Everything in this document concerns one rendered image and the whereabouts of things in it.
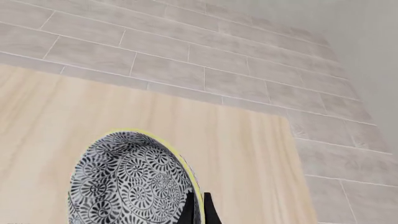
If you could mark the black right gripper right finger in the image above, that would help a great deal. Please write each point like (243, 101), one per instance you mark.
(211, 212)

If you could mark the black white patterned bowl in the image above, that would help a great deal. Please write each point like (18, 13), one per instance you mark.
(130, 177)

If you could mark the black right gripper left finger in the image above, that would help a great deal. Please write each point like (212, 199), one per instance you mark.
(187, 213)

